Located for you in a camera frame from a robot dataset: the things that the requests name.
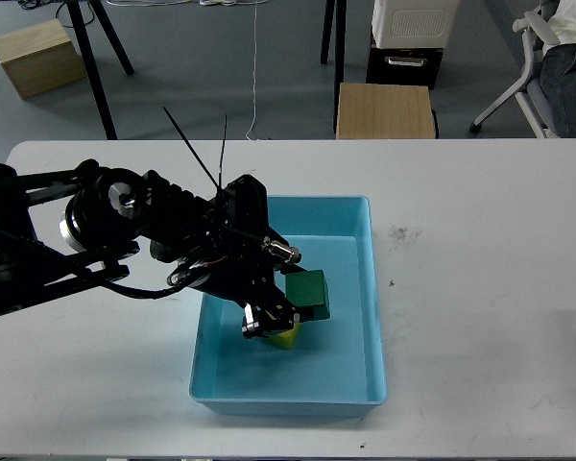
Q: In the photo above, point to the blue plastic bin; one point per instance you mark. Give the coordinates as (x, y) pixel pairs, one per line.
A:
(336, 367)

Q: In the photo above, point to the seated person in jeans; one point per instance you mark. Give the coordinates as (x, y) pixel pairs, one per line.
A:
(558, 72)

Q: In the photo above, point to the yellow block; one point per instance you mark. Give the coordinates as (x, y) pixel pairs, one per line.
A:
(285, 339)

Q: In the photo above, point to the light wooden box left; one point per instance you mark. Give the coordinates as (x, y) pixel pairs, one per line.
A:
(40, 58)

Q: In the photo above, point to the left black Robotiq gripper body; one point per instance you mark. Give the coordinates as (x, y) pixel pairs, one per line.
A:
(243, 279)

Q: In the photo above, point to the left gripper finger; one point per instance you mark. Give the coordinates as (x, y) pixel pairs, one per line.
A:
(282, 315)
(253, 323)

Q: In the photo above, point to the white office chair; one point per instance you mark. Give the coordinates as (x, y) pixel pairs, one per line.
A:
(535, 33)

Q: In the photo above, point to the black drawer cabinet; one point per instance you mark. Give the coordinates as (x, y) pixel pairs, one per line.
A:
(404, 66)

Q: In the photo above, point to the green block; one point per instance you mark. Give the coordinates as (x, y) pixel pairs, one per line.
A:
(307, 292)

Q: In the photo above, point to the black table leg centre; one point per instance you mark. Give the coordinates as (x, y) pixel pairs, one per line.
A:
(335, 17)

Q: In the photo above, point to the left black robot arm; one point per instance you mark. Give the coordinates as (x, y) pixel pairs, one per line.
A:
(142, 237)

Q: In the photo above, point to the white ventilated appliance box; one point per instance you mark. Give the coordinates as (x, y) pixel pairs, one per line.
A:
(412, 24)

